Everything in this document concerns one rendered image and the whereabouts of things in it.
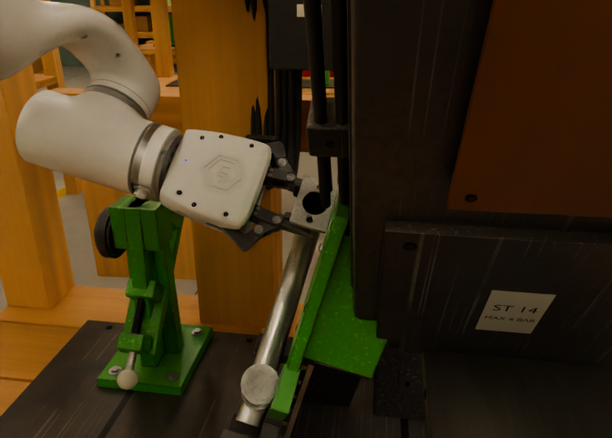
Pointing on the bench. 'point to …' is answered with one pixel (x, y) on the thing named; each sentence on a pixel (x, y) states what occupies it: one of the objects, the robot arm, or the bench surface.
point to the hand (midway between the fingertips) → (305, 208)
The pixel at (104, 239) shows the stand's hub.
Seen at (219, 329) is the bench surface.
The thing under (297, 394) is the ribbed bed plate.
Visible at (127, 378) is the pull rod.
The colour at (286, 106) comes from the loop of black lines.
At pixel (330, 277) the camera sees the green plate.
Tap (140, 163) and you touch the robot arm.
